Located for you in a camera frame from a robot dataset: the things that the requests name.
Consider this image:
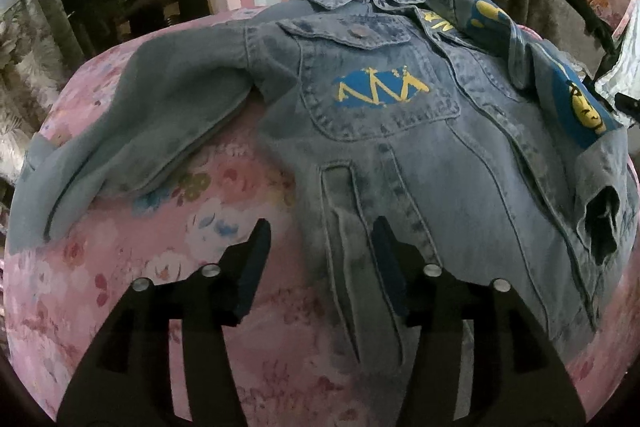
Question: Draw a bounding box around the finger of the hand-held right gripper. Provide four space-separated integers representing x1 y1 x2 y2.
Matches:
614 91 640 128

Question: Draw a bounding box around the pink floral bedsheet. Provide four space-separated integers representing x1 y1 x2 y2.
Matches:
0 4 640 427

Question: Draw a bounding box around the black cloth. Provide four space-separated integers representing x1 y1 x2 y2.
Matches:
560 0 617 75

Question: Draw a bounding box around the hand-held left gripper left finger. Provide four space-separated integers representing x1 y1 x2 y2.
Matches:
56 218 273 427

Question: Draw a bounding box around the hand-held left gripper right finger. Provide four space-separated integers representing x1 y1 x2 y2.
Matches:
372 216 586 427

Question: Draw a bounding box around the floral curtain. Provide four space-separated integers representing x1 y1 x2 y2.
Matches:
0 0 86 198

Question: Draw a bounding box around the blue denim jacket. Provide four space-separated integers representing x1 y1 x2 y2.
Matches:
10 0 632 363

